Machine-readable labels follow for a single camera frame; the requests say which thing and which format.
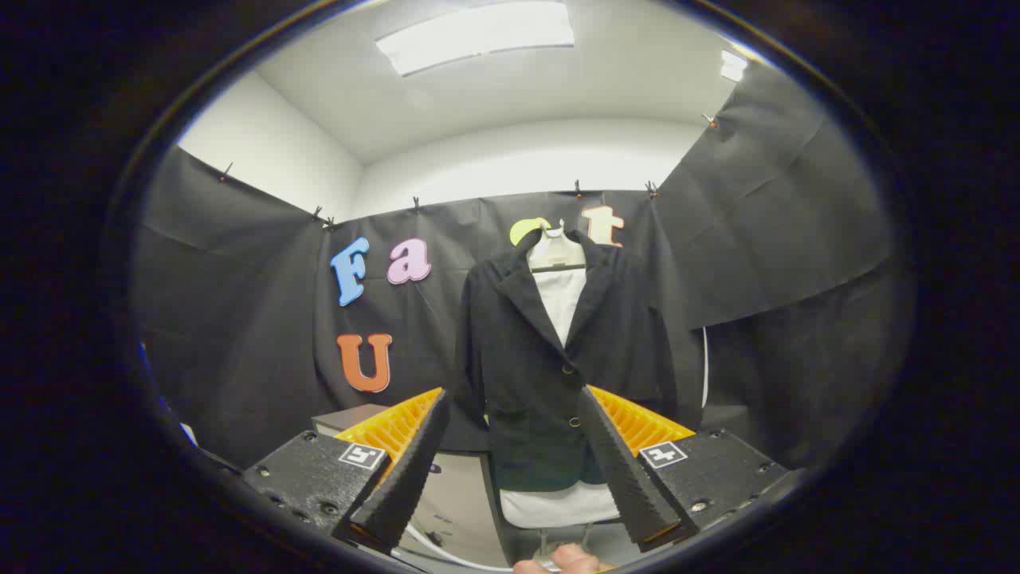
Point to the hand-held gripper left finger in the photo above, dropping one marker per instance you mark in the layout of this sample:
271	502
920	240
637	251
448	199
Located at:
406	478

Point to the black backdrop cloth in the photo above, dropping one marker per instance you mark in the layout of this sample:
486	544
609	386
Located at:
239	319

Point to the black suit jacket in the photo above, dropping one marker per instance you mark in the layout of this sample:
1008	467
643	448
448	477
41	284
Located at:
518	359

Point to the large ceiling light panel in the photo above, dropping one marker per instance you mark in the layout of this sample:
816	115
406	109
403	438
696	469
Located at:
478	36

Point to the small ceiling light panel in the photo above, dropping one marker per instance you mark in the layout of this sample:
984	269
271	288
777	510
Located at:
733	66

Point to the grey filing cabinet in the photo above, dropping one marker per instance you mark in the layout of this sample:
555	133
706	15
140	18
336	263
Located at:
454	494

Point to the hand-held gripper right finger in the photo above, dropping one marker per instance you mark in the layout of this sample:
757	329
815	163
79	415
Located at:
625	478

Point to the white mannequin torso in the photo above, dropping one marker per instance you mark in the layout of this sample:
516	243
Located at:
562	303

